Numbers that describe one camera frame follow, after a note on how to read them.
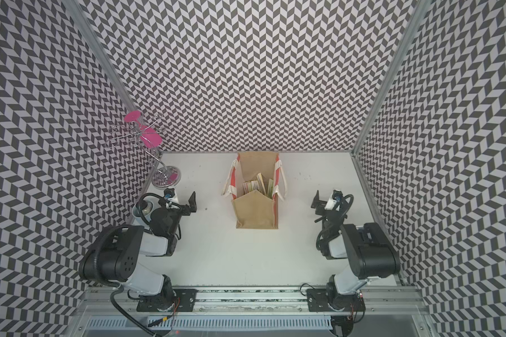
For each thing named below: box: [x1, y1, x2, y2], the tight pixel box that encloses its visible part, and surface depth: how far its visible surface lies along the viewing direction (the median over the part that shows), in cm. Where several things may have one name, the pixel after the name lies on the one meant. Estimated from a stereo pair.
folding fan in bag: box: [242, 179, 261, 195], surface depth 98 cm
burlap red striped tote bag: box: [221, 151, 288, 230], surface depth 90 cm
